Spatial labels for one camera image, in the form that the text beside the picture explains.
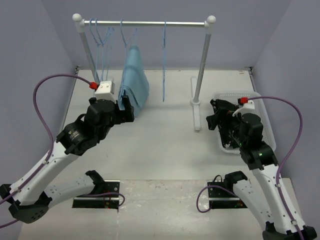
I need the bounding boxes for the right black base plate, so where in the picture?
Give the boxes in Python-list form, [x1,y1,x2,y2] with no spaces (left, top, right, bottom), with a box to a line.
[207,187,247,210]

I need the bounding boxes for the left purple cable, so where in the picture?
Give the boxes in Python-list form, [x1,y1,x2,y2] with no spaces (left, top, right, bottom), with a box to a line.
[0,73,99,228]

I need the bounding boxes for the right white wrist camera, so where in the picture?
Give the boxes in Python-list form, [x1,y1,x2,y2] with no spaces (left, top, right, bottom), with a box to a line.
[232,100,255,117]

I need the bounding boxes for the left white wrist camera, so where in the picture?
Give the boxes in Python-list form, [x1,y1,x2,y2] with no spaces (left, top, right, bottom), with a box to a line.
[94,80,116,103]

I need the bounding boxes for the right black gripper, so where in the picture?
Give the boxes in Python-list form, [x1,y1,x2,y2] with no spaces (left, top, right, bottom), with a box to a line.
[206,106,246,146]

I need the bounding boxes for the light blue trousers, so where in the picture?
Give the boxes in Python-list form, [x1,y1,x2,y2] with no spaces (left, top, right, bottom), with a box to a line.
[118,44,150,118]

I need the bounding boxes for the blue wire hanger with trousers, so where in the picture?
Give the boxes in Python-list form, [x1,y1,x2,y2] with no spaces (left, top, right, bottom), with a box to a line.
[120,19,138,51]

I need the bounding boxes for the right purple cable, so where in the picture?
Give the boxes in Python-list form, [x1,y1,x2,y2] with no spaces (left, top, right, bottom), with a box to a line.
[196,96,306,240]

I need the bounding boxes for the white metal clothes rack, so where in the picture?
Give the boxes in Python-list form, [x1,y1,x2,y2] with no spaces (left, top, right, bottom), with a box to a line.
[72,13,216,132]

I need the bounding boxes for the black patterned garment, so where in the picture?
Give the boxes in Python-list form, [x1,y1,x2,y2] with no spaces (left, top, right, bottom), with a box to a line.
[210,99,239,149]

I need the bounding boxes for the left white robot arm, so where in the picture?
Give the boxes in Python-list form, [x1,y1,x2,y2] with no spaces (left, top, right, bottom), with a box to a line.
[0,95,135,224]

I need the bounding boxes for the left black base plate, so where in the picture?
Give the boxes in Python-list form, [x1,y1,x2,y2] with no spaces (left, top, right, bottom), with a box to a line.
[72,180,122,210]

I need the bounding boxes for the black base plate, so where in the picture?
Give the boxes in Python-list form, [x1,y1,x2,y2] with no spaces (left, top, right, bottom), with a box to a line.
[207,187,247,210]
[72,180,122,210]

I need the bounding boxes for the purple cable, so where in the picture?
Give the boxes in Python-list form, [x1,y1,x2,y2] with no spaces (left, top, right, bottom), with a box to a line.
[196,96,306,240]
[0,73,99,228]

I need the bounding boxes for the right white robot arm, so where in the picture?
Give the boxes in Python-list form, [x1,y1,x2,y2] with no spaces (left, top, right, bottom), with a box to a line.
[206,97,317,240]

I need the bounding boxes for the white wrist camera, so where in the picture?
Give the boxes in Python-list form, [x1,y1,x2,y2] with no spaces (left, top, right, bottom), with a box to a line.
[232,100,255,117]
[94,80,116,103]

